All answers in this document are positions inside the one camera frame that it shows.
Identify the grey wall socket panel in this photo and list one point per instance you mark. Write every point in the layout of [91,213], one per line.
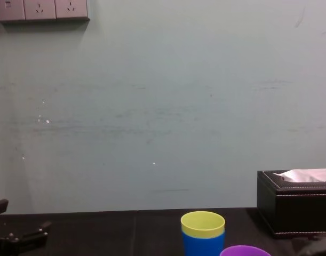
[40,9]

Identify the black leather tissue box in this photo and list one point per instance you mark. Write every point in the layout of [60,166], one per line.
[298,213]

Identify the white paper tissue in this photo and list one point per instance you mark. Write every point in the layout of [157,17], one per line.
[309,174]

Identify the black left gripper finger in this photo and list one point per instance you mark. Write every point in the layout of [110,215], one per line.
[34,232]
[1,206]

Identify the black table cloth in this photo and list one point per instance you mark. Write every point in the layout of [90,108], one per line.
[112,234]

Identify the yellow plastic cup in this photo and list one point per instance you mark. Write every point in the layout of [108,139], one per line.
[202,225]

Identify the purple plastic cup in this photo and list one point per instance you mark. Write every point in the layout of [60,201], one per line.
[244,251]

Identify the blue plastic cup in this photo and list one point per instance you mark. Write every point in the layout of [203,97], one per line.
[202,245]

